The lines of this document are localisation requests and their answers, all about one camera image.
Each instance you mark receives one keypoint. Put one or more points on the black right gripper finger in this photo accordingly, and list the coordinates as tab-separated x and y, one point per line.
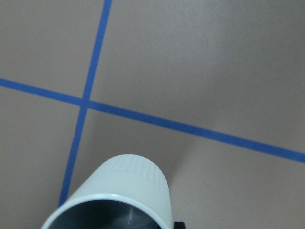
179	225

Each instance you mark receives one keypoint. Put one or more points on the white HOME mug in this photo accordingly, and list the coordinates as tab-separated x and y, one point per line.
126	192

